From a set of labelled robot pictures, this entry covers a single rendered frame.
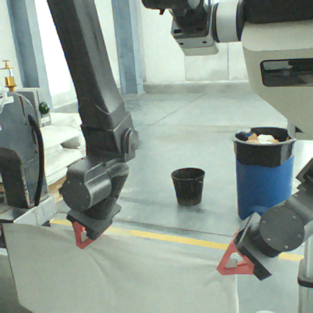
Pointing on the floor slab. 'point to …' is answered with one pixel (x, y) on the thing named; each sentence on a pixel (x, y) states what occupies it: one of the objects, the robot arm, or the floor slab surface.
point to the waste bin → (263, 169)
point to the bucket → (188, 185)
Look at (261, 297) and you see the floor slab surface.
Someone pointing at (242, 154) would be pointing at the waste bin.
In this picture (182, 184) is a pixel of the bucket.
